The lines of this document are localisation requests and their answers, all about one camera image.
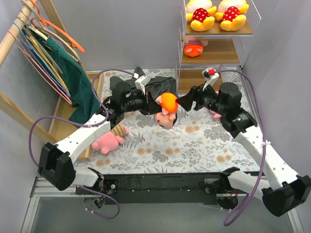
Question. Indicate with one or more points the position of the pink pig plush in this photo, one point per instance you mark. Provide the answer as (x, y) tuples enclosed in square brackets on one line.
[(110, 140), (215, 115)]

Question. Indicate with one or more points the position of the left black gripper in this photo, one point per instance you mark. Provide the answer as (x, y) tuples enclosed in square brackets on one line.
[(146, 102)]

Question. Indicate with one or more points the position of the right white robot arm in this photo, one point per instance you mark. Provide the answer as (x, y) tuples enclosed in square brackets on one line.
[(283, 188)]

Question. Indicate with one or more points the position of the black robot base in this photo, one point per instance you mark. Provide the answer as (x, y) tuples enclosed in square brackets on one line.
[(163, 188)]

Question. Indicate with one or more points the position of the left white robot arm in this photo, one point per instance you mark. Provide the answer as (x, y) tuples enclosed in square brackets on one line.
[(56, 163)]

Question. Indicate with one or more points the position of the beige hanger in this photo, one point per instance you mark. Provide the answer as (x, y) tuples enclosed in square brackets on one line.
[(52, 33)]

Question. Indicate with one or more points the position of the pink hanger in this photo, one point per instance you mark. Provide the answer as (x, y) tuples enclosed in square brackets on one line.
[(41, 71)]

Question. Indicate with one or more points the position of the yellow frog plush big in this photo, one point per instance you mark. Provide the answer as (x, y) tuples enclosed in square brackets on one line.
[(200, 14)]

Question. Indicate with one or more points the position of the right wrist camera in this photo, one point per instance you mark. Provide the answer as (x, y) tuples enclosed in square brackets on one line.
[(211, 76)]

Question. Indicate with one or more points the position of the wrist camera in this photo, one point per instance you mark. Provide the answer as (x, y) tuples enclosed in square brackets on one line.
[(140, 82), (211, 76)]

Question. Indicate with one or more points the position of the floral table mat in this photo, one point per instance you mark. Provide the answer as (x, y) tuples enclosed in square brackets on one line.
[(196, 143)]

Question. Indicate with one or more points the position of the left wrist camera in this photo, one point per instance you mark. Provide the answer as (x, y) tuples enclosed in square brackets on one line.
[(140, 82)]

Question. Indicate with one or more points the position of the black-haired doll striped shirt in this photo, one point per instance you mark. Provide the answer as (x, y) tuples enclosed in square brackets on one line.
[(193, 45)]

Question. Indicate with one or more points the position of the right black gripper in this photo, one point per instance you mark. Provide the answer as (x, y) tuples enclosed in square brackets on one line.
[(197, 97)]

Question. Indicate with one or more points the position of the yellow frog plush small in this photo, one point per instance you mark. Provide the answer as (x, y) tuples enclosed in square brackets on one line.
[(231, 14)]

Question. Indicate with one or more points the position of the yellow hanger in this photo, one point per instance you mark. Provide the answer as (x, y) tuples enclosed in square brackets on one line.
[(50, 65)]

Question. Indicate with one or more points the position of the orange hanger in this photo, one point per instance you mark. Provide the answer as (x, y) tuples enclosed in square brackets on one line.
[(54, 21)]

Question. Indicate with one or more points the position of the dark grey cloth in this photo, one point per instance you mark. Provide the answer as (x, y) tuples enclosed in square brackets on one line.
[(157, 85)]

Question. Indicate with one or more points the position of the blue hanger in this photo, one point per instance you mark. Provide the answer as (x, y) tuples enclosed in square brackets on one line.
[(29, 48)]

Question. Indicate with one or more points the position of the wooden clothes rack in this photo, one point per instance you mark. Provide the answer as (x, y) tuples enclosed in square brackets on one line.
[(21, 84)]

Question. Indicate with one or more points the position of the green shirt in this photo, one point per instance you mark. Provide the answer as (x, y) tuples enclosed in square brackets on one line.
[(75, 79)]

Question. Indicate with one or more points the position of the grey hanger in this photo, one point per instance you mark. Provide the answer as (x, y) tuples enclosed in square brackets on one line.
[(29, 31)]

